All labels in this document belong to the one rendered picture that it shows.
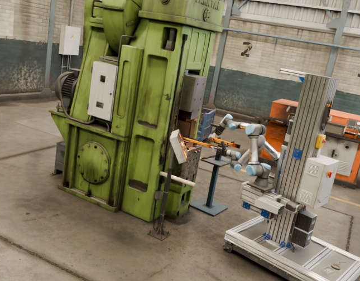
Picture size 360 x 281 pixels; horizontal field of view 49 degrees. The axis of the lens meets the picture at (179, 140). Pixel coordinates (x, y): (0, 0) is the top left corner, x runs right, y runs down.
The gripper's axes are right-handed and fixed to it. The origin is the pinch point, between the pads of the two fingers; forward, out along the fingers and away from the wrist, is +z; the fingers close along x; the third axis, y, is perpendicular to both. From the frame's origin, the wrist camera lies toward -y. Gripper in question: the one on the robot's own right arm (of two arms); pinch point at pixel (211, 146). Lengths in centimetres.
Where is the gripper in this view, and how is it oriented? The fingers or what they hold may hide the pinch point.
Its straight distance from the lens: 464.1
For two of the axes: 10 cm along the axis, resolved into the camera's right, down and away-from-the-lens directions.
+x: 4.8, -1.5, 8.7
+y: -1.5, 9.6, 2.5
